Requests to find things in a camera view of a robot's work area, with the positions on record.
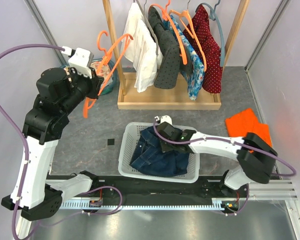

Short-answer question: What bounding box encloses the orange hanger of denim skirt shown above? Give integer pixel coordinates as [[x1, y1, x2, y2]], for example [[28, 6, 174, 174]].
[[82, 30, 134, 119]]

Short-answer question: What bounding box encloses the dark blue denim skirt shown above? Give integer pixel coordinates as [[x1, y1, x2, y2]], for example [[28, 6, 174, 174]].
[[129, 126, 190, 178]]

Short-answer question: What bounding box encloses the grey dotted skirt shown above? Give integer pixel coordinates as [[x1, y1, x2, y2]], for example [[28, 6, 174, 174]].
[[148, 6, 181, 90]]

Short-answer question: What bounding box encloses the white pleated skirt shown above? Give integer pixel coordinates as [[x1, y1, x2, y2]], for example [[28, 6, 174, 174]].
[[120, 2, 163, 93]]

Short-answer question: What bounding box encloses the orange hanger of grey skirt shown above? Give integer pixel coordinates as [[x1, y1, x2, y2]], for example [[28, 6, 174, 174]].
[[150, 0, 188, 65]]

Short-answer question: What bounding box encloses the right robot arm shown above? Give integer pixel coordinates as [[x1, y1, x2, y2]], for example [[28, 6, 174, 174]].
[[153, 121, 278, 192]]

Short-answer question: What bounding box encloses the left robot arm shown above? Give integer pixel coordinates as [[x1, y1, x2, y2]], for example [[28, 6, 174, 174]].
[[18, 67, 104, 221]]

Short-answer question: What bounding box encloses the blue floral skirt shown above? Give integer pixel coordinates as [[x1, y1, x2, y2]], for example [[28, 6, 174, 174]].
[[170, 15, 205, 101]]

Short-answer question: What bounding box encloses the red polka dot skirt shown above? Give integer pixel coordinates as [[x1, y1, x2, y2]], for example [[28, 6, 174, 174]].
[[192, 5, 223, 94]]

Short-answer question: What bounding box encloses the orange hanger of floral skirt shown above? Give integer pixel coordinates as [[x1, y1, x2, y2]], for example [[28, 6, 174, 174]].
[[168, 9, 207, 72]]

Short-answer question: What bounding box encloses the blue-grey hanger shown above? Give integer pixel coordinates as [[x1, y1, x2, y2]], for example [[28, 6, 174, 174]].
[[195, 0, 226, 68]]

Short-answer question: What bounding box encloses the teal basket with floral cloth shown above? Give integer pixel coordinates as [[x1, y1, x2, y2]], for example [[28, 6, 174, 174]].
[[59, 58, 119, 96]]

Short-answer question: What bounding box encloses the white plastic laundry basket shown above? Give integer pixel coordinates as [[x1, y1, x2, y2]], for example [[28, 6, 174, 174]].
[[118, 122, 200, 184]]

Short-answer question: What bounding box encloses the wooden clothes rack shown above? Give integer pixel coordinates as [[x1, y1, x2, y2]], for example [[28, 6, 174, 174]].
[[101, 0, 251, 111]]

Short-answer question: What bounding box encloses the small black square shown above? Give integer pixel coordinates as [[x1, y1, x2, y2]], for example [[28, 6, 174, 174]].
[[107, 138, 115, 146]]

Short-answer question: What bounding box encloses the orange folded cloth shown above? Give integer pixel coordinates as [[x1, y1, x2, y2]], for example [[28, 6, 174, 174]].
[[225, 108, 273, 147]]

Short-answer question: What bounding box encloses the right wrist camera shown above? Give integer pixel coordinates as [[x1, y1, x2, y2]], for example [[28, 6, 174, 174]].
[[154, 115, 173, 125]]

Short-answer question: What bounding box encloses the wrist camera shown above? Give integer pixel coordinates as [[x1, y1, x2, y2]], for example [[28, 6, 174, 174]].
[[61, 46, 94, 79], [154, 115, 173, 125]]

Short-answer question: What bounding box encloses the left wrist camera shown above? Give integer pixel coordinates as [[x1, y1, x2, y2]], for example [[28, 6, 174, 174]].
[[61, 46, 94, 79]]

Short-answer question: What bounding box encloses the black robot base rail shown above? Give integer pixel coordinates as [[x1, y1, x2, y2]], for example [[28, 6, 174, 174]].
[[42, 170, 251, 201]]

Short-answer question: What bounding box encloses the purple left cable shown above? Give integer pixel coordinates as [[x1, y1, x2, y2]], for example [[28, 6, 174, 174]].
[[0, 43, 66, 240]]

